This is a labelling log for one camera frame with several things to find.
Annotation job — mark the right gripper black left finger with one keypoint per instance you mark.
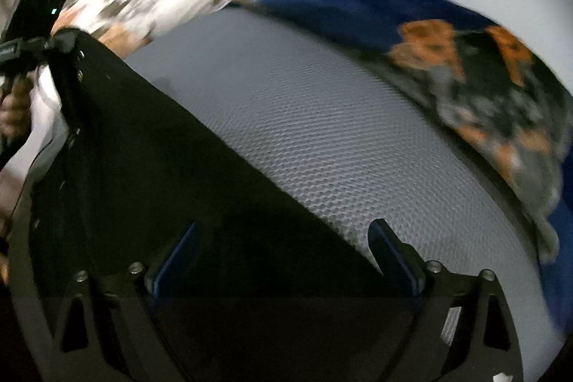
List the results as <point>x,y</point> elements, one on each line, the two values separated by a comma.
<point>116,322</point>

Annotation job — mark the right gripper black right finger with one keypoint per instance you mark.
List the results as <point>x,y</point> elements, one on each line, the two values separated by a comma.
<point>459,327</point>

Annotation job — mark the black pants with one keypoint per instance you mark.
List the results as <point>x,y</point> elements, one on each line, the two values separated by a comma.
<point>270,292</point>

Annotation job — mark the person's left hand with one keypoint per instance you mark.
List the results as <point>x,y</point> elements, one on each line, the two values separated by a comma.
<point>16,109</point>

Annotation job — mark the grey mesh mattress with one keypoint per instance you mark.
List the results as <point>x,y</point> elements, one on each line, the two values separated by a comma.
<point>352,149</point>

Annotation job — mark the blue floral blanket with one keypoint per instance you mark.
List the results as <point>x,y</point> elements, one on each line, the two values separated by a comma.
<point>476,78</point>

